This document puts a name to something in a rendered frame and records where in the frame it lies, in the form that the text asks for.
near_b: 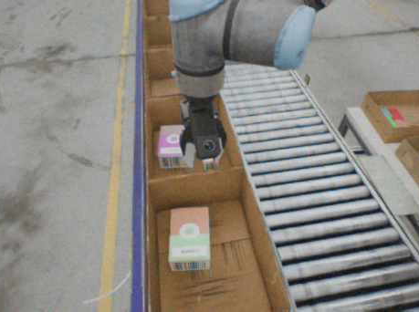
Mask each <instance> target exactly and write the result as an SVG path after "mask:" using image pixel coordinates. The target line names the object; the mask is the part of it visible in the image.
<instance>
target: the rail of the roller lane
mask: <svg viewBox="0 0 419 312"><path fill-rule="evenodd" d="M287 70H288V71H289V75H290V77H293V80H294V81H293V82H297V84H298V88H300V89H301V91H302V95H306V98H307V102H310V103H311V109H314V110H315V111H316V117H320V118H321V121H322V122H321V125H322V124H324V125H326V128H327V132H326V134H327V133H330V134H332V136H333V142H337V143H338V144H339V146H340V150H339V152H344V154H345V156H346V161H345V162H344V163H351V165H352V167H353V172H352V173H351V174H359V175H360V177H361V184H360V185H354V187H358V186H363V185H364V186H366V187H367V188H368V189H369V197H367V198H363V199H362V200H370V199H373V200H376V202H377V203H378V205H379V208H378V210H376V211H374V212H371V213H385V214H386V215H387V219H388V224H387V225H385V226H380V228H381V229H384V228H394V229H395V230H396V231H397V232H398V235H399V239H398V241H397V242H394V243H391V246H394V245H398V244H405V246H407V247H408V248H409V251H410V257H409V258H408V259H404V260H402V263H403V264H407V263H411V262H416V263H417V264H418V265H419V245H418V244H417V242H416V241H415V240H414V239H413V236H412V235H410V233H409V231H408V230H407V229H406V228H405V225H404V224H403V223H402V221H401V220H400V218H399V217H398V215H396V216H394V215H393V214H392V212H391V210H390V209H389V207H388V206H387V203H386V202H385V201H384V199H383V197H382V196H381V195H380V193H379V191H378V189H376V186H375V185H374V183H373V182H372V179H371V178H370V176H369V174H368V173H367V171H365V169H364V168H363V167H362V166H361V163H360V162H359V161H358V159H357V157H356V156H354V153H353V152H352V151H351V149H350V147H349V146H348V145H347V143H346V141H344V139H343V138H342V136H341V135H340V133H339V132H338V131H337V129H336V128H334V126H333V124H332V122H331V121H330V118H329V117H327V115H326V113H325V112H324V110H323V109H322V107H321V106H320V105H319V103H318V102H317V101H316V100H315V98H314V97H313V95H311V92H310V91H309V90H308V88H307V89H306V90H305V89H304V88H305V84H304V82H303V80H301V79H300V76H299V75H298V73H297V71H296V70H290V69H287ZM287 70H286V71H287ZM414 282H415V283H419V278H416V279H414Z"/></svg>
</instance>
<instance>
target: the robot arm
mask: <svg viewBox="0 0 419 312"><path fill-rule="evenodd" d="M333 1H336V0H258V1H249V0H170V15H169V19H170V23H171V30H172V39H173V62H174V68H175V71H173V72H172V76H173V77H175V79H176V85H177V88H178V89H179V90H180V91H181V92H182V95H183V97H184V98H185V99H184V100H180V104H181V120H182V123H183V125H184V130H182V133H181V135H180V137H179V144H180V147H181V152H182V154H183V156H184V161H185V163H186V164H187V165H188V167H190V168H192V167H194V160H195V157H194V154H196V157H197V159H198V160H210V159H213V160H214V163H217V161H218V160H219V159H220V158H221V155H222V152H223V150H224V147H225V143H226V140H227V135H226V133H225V126H224V124H221V123H222V122H221V119H219V118H217V115H218V112H217V108H216V106H215V104H214V99H216V98H217V95H218V92H219V91H221V90H222V89H223V87H224V85H225V60H230V61H235V62H243V63H247V64H253V65H257V66H266V67H271V68H275V69H279V70H282V69H290V70H295V69H299V68H300V66H301V65H302V62H303V61H304V57H305V54H306V52H307V49H308V44H309V40H310V38H311V32H312V29H313V27H314V23H315V16H316V13H317V12H319V11H321V10H322V9H323V8H326V7H327V6H329V5H330V4H331V3H332V2H333ZM183 103H184V104H183Z"/></svg>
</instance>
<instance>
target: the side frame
mask: <svg viewBox="0 0 419 312"><path fill-rule="evenodd" d="M131 312H143V270H142V161H141V0H137V23H136V56H135V90H134V156H133V190H132V224H131Z"/></svg>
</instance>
